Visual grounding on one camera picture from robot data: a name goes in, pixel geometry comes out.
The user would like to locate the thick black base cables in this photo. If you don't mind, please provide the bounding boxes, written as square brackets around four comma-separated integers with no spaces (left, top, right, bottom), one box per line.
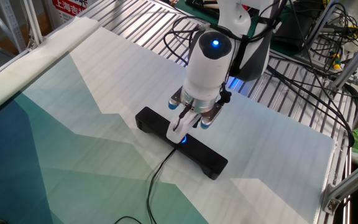
[265,63,356,147]

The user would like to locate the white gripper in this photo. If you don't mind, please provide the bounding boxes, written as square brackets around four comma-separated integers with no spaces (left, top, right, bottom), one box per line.
[165,110,203,145]

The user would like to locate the aluminium frame post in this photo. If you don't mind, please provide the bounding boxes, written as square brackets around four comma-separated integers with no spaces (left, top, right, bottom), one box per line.
[329,29,358,93]
[321,157,358,216]

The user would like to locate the black pouch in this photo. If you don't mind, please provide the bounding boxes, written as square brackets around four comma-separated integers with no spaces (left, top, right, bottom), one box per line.
[273,11,315,57]

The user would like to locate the black speaker bar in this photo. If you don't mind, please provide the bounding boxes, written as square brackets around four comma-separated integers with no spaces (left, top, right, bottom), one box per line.
[134,106,229,181]

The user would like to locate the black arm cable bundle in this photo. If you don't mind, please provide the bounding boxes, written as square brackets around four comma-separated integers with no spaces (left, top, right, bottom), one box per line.
[162,14,279,131]

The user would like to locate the thin black speaker cable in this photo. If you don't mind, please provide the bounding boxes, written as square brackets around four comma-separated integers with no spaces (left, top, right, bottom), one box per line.
[113,147,178,224]

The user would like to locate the teal and white tablecloth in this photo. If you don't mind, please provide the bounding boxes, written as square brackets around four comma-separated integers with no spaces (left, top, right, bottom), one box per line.
[0,16,337,224]

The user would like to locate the tangled black cable bundle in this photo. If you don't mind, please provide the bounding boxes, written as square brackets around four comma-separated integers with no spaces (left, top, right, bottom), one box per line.
[314,0,358,77]

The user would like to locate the silver wrist camera blue caps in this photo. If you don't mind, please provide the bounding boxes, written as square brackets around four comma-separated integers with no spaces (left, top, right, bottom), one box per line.
[167,86,224,130]

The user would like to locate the slotted metal shelf upright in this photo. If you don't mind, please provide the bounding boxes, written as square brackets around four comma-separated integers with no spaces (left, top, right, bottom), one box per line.
[0,0,45,54]

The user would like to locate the red and white sign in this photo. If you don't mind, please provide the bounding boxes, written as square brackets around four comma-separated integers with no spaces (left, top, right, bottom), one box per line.
[52,0,89,23]

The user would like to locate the yellow green screwdriver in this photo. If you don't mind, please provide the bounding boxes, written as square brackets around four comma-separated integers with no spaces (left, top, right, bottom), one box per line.
[332,53,342,70]

